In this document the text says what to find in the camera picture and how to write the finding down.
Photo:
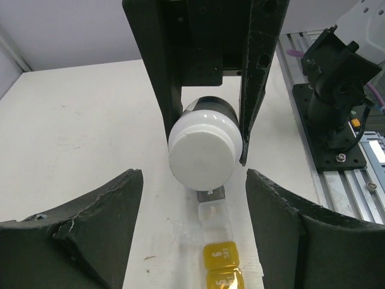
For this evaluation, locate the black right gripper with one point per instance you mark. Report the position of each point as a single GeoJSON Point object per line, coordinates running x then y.
{"type": "Point", "coordinates": [194, 43]}

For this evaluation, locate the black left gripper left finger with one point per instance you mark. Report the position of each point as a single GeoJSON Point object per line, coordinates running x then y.
{"type": "Point", "coordinates": [84, 243]}

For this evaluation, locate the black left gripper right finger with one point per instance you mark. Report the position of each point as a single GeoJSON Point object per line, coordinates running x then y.
{"type": "Point", "coordinates": [301, 244]}

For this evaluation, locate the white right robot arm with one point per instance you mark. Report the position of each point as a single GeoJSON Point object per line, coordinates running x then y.
{"type": "Point", "coordinates": [363, 25]}

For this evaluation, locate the weekly pill organizer strip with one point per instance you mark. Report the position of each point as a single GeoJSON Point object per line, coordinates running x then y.
{"type": "Point", "coordinates": [216, 247]}

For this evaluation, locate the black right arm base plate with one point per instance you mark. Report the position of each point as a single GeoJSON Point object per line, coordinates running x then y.
{"type": "Point", "coordinates": [327, 137]}

